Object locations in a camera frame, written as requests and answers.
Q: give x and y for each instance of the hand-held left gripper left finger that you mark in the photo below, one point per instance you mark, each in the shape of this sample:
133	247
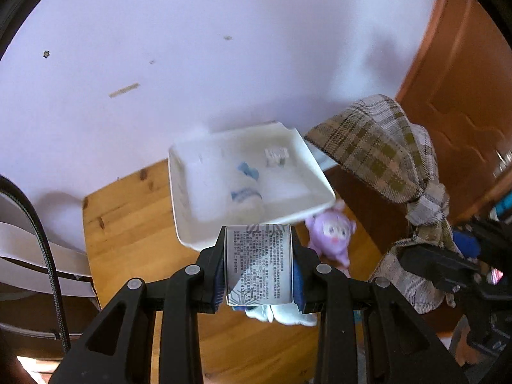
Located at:
216	284

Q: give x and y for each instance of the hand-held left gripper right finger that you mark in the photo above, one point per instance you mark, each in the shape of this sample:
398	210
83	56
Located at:
297	284

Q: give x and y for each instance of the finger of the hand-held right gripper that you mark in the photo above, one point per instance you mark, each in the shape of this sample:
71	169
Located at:
467	244
436	266

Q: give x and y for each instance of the white printed tube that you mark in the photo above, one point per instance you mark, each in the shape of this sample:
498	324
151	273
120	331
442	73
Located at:
258	264

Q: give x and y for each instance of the white plastic tray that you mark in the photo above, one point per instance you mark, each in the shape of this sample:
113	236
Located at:
200	192

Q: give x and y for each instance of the white soft item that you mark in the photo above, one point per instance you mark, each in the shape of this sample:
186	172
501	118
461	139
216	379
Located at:
286	315

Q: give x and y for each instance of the purple plush toy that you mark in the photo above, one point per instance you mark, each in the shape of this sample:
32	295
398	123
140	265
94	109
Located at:
330	236

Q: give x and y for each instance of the brown plaid cloth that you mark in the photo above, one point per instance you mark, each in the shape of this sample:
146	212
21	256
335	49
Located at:
372	148

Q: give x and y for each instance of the wooden door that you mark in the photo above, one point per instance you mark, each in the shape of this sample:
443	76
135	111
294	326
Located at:
460	68

